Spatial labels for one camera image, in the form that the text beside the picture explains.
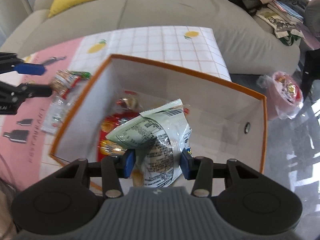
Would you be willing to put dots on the green sausage snack stick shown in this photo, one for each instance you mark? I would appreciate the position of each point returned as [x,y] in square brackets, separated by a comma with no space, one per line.
[82,75]

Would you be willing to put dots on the cluttered desk pile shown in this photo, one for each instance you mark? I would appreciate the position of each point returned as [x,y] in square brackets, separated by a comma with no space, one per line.
[288,25]

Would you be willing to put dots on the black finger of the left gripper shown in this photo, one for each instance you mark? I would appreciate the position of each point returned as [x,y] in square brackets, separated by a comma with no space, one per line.
[37,90]

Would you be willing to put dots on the small red candy packet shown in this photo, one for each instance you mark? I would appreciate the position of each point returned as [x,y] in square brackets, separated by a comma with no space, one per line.
[128,104]

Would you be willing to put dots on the white door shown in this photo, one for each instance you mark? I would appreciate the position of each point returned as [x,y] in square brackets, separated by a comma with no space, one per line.
[13,13]

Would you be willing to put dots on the red snack packet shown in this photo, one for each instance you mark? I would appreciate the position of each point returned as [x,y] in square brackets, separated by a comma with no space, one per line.
[106,147]

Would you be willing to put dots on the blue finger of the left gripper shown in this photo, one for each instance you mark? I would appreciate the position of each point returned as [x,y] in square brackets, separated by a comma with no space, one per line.
[30,69]

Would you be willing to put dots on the pink plastic snack bag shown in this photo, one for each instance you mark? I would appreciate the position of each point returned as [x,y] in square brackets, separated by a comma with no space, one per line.
[284,97]

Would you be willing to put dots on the orange cracker snack packet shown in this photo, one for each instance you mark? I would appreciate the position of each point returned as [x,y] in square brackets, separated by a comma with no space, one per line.
[63,82]

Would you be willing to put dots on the clear green-white snack bag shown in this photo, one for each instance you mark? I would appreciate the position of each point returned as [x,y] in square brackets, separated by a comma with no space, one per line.
[159,136]

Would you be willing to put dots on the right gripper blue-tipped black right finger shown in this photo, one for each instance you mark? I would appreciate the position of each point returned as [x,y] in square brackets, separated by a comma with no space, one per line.
[202,170]

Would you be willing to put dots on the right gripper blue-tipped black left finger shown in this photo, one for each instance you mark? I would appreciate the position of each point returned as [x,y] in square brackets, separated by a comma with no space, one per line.
[111,169]

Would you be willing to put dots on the orange cardboard box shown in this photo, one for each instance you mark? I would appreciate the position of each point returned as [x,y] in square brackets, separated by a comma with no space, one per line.
[227,120]

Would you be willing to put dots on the grey office chair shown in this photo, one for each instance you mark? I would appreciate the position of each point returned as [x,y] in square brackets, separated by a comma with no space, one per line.
[312,17]

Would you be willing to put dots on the white flat sachet packet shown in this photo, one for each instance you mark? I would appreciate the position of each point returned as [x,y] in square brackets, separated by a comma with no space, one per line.
[56,114]

